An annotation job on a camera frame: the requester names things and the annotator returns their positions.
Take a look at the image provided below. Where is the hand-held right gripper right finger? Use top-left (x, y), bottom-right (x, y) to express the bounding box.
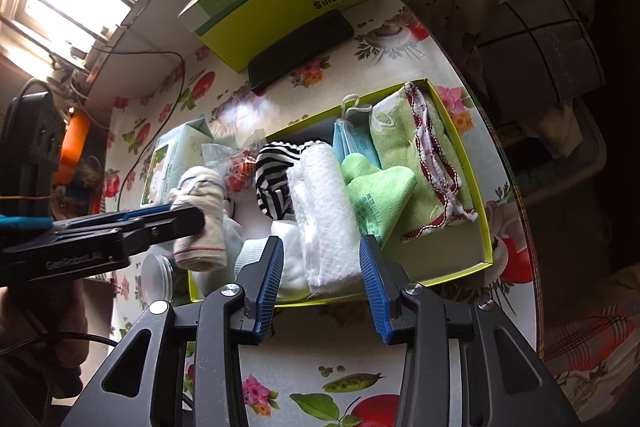
top-left (359, 234), bottom-right (583, 427)

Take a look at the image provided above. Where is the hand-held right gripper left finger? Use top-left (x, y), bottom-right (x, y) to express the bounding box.
top-left (60, 237), bottom-right (286, 427)

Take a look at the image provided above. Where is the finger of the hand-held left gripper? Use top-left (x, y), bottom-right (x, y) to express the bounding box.
top-left (121, 206), bottom-right (207, 255)
top-left (52, 203), bottom-right (176, 233)

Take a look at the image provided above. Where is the beige sock with red stripe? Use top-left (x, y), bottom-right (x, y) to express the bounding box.
top-left (167, 166), bottom-right (231, 273)

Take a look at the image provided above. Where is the shallow lime green box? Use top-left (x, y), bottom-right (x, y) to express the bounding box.
top-left (187, 78), bottom-right (496, 308)

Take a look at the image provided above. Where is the white towel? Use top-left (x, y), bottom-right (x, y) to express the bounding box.
top-left (286, 141), bottom-right (368, 295)

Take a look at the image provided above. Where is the clear orange packet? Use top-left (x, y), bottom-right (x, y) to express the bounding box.
top-left (202, 142), bottom-right (261, 195)

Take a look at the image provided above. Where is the green microfiber cloth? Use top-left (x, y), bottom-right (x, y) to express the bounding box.
top-left (341, 154), bottom-right (417, 248)

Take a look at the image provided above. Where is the black white striped sock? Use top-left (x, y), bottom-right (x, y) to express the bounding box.
top-left (254, 142), bottom-right (303, 223)

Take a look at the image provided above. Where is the blue face mask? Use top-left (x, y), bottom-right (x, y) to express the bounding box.
top-left (332, 94), bottom-right (383, 170)

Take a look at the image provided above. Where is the green towel with red-white trim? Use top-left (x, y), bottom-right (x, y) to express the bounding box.
top-left (369, 82), bottom-right (480, 242)

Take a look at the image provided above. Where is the person's left hand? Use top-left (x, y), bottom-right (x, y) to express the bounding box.
top-left (0, 284), bottom-right (88, 358)

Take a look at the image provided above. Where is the pale blue wet wipes pack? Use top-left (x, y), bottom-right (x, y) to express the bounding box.
top-left (141, 114), bottom-right (216, 208)

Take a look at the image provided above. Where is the floral fruit print tablecloth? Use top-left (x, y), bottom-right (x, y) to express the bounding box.
top-left (102, 0), bottom-right (543, 427)

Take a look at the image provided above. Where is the black smartphone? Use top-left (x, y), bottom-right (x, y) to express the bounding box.
top-left (247, 9), bottom-right (357, 92)

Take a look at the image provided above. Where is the lime green cardboard box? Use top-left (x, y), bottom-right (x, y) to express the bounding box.
top-left (200, 0), bottom-right (386, 72)

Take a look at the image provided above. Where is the plaid blanket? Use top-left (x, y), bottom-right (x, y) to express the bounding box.
top-left (542, 267), bottom-right (640, 408)

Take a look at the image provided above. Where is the dark plastic tub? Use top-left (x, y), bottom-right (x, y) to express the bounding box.
top-left (500, 107), bottom-right (608, 202)

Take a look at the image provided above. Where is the grey tied bundle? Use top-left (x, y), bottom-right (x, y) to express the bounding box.
top-left (475, 0), bottom-right (606, 108)

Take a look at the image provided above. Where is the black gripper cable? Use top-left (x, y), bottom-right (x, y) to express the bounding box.
top-left (0, 329), bottom-right (118, 355)

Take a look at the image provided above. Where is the black charging cable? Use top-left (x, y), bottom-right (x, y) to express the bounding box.
top-left (75, 49), bottom-right (188, 208)

